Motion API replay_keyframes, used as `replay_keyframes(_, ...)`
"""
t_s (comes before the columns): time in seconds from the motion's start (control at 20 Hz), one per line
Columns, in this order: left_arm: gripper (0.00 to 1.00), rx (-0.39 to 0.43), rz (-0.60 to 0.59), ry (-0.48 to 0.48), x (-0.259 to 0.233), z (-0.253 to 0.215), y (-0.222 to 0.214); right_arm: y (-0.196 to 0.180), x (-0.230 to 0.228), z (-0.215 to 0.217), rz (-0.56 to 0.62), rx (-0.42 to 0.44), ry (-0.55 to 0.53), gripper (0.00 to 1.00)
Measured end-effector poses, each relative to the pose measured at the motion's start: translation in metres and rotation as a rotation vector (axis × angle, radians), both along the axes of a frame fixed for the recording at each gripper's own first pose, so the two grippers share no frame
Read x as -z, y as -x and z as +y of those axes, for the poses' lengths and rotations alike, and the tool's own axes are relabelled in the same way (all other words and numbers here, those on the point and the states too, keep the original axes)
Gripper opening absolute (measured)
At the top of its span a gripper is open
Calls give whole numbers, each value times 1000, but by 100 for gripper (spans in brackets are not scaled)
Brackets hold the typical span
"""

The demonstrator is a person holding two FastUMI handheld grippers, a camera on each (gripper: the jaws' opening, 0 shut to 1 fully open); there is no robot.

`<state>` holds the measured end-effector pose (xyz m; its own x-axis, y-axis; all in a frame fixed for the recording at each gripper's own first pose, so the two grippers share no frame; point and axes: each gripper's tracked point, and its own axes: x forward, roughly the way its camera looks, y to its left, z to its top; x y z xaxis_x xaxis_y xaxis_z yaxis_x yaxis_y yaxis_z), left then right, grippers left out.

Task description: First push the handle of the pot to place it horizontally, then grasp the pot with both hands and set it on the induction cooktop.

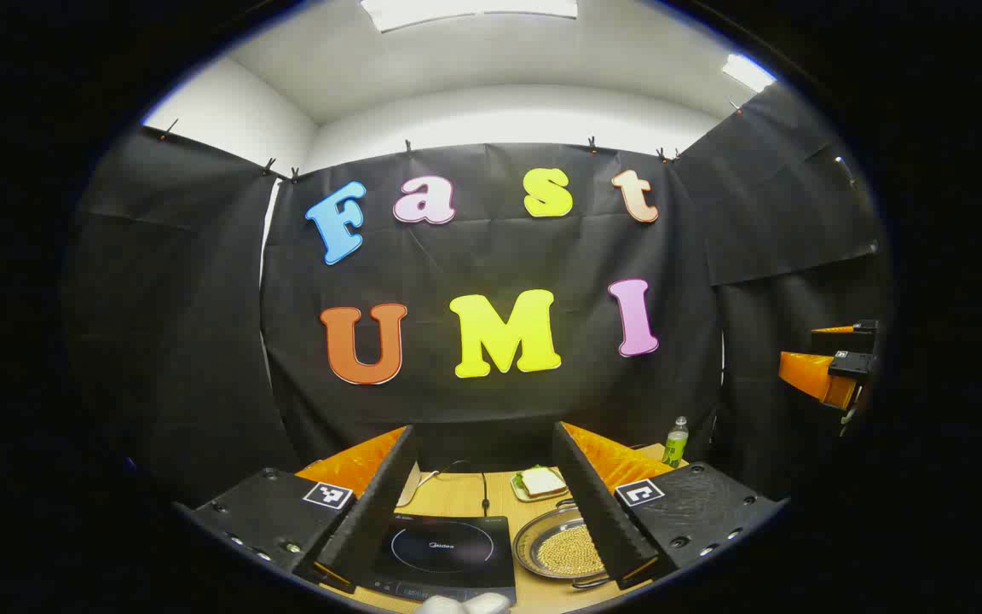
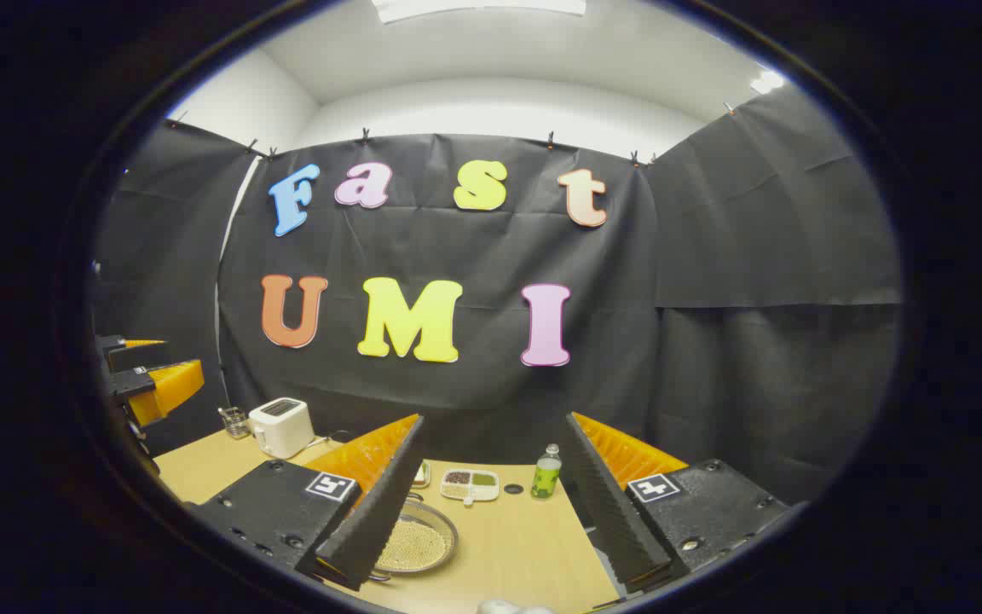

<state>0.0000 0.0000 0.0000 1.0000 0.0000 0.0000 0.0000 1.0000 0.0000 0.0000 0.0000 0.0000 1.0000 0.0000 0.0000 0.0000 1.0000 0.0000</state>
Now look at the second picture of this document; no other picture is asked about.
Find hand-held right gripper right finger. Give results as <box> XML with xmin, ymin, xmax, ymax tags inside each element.
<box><xmin>561</xmin><ymin>412</ymin><xmax>790</xmax><ymax>595</ymax></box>

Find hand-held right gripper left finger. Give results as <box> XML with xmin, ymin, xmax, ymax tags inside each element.
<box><xmin>188</xmin><ymin>414</ymin><xmax>426</xmax><ymax>592</ymax></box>

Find stainless steel pot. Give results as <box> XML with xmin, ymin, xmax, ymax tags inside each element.
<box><xmin>372</xmin><ymin>490</ymin><xmax>459</xmax><ymax>582</ymax></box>

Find pile of soybeans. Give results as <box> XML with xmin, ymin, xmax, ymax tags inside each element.
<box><xmin>376</xmin><ymin>518</ymin><xmax>448</xmax><ymax>572</ymax></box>

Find green label drink bottle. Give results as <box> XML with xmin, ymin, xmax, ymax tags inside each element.
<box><xmin>530</xmin><ymin>443</ymin><xmax>563</xmax><ymax>500</ymax></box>

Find white divided dish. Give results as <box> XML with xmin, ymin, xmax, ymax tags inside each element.
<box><xmin>440</xmin><ymin>468</ymin><xmax>501</xmax><ymax>506</ymax></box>

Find white toaster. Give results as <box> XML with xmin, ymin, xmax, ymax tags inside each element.
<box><xmin>248</xmin><ymin>397</ymin><xmax>315</xmax><ymax>460</ymax></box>

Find row of cloth clips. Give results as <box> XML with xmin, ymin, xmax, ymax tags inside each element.
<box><xmin>169</xmin><ymin>102</ymin><xmax>735</xmax><ymax>167</ymax></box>

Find ceiling light panel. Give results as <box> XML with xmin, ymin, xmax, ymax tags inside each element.
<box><xmin>372</xmin><ymin>0</ymin><xmax>587</xmax><ymax>24</ymax></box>

